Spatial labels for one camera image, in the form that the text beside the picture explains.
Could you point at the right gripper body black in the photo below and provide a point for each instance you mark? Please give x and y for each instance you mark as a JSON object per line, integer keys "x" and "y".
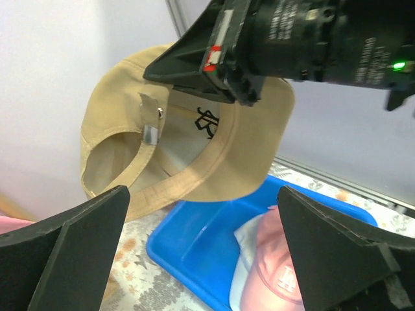
{"x": 366, "y": 44}

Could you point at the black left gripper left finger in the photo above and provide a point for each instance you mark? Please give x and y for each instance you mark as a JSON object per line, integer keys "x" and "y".
{"x": 63, "y": 262}

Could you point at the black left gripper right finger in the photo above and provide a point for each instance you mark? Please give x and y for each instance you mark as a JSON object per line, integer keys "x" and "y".
{"x": 342, "y": 263}

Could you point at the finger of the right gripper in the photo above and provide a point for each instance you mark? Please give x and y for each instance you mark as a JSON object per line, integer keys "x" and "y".
{"x": 181, "y": 64}

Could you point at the khaki hat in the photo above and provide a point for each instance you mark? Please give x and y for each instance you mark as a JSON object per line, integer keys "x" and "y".
{"x": 166, "y": 146}

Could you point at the blue plastic bin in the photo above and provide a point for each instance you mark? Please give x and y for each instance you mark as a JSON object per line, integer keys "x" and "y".
{"x": 196, "y": 242}

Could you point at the pink t-shirt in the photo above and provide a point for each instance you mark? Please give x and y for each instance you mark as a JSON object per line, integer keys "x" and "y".
{"x": 8, "y": 224}

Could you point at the pink baseball cap in bin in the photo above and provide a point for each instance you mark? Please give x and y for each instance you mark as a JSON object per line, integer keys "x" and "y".
{"x": 271, "y": 283}

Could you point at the floral table mat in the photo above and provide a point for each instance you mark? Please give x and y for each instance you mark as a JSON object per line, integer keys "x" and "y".
{"x": 137, "y": 283}

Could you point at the wooden clothes rack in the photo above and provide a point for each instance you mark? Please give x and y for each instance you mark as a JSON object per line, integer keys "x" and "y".
{"x": 11, "y": 209}

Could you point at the white cap in bin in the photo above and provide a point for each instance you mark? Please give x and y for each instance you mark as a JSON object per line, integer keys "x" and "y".
{"x": 246, "y": 246}

